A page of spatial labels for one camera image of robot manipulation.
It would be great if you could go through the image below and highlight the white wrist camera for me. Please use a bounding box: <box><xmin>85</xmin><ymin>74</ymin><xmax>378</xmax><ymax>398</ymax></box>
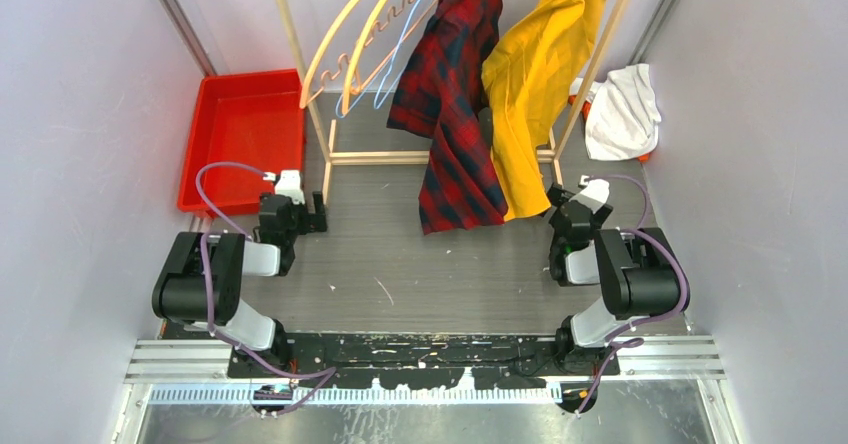
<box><xmin>263</xmin><ymin>169</ymin><xmax>306</xmax><ymax>205</ymax></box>
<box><xmin>571</xmin><ymin>175</ymin><xmax>610</xmax><ymax>213</ymax></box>

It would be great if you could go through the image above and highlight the red plastic bin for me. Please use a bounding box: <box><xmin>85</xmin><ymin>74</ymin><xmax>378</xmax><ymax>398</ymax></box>
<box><xmin>176</xmin><ymin>69</ymin><xmax>306</xmax><ymax>217</ymax></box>

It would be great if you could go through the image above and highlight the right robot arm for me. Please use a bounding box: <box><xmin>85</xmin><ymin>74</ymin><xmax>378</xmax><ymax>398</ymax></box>
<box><xmin>547</xmin><ymin>179</ymin><xmax>689</xmax><ymax>375</ymax></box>

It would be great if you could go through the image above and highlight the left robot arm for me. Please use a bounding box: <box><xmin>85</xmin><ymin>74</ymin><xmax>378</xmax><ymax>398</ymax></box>
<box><xmin>152</xmin><ymin>191</ymin><xmax>327</xmax><ymax>377</ymax></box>

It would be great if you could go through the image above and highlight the red plaid garment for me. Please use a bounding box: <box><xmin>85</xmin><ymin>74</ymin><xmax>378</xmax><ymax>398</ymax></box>
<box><xmin>387</xmin><ymin>0</ymin><xmax>507</xmax><ymax>234</ymax></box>

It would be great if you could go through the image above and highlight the aluminium rail frame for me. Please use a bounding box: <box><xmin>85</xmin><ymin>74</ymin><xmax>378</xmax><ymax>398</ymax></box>
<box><xmin>125</xmin><ymin>333</ymin><xmax>725</xmax><ymax>412</ymax></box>

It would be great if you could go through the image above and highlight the wooden clothes rack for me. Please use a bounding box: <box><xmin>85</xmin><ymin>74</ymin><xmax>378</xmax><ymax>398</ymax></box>
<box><xmin>275</xmin><ymin>0</ymin><xmax>631</xmax><ymax>196</ymax></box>

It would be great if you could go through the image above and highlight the orange notched hanger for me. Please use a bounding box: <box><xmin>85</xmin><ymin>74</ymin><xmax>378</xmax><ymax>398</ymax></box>
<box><xmin>309</xmin><ymin>0</ymin><xmax>458</xmax><ymax>98</ymax></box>

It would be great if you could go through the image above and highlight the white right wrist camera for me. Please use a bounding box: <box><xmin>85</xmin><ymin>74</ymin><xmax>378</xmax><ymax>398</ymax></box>
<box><xmin>571</xmin><ymin>175</ymin><xmax>610</xmax><ymax>213</ymax></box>

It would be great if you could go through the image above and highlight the light blue wire hanger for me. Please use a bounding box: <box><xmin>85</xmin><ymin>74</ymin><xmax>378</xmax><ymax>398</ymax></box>
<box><xmin>335</xmin><ymin>0</ymin><xmax>438</xmax><ymax>118</ymax></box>

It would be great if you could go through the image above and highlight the orange object under cloth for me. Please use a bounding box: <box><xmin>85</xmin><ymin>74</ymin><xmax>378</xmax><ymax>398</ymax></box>
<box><xmin>566</xmin><ymin>95</ymin><xmax>653</xmax><ymax>164</ymax></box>

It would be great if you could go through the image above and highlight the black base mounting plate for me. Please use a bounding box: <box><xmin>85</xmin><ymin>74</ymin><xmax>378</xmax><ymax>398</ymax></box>
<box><xmin>282</xmin><ymin>332</ymin><xmax>620</xmax><ymax>390</ymax></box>

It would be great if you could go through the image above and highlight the orange plastic hanger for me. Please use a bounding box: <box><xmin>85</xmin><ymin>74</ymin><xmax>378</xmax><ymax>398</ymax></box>
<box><xmin>299</xmin><ymin>0</ymin><xmax>376</xmax><ymax>108</ymax></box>

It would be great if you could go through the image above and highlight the white cloth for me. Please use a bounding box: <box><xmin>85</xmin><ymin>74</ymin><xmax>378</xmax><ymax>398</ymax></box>
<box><xmin>584</xmin><ymin>63</ymin><xmax>662</xmax><ymax>162</ymax></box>

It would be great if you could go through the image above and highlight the yellow pleated skirt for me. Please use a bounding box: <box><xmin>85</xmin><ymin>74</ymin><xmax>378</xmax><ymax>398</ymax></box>
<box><xmin>482</xmin><ymin>0</ymin><xmax>607</xmax><ymax>221</ymax></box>

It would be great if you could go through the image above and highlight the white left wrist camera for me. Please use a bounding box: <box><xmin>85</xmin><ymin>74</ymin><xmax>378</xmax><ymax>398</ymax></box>
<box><xmin>263</xmin><ymin>169</ymin><xmax>306</xmax><ymax>205</ymax></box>

